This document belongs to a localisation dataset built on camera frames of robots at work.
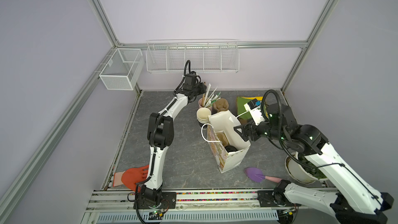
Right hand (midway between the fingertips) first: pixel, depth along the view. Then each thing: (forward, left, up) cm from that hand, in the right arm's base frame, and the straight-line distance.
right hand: (241, 125), depth 65 cm
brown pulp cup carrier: (+8, +6, -27) cm, 28 cm away
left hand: (+37, +14, -12) cm, 41 cm away
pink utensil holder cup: (+31, +20, -21) cm, 42 cm away
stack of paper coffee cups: (+20, +18, -20) cm, 33 cm away
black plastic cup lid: (0, +2, -24) cm, 24 cm away
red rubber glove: (-13, +56, -31) cm, 65 cm away
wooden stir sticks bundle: (+23, +14, -10) cm, 29 cm away
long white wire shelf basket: (+53, +16, 0) cm, 56 cm away
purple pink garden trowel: (-12, -11, -31) cm, 35 cm away
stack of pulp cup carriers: (+36, +5, -30) cm, 47 cm away
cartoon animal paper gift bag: (+10, +5, -12) cm, 17 cm away
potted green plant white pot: (-14, -28, -19) cm, 37 cm away
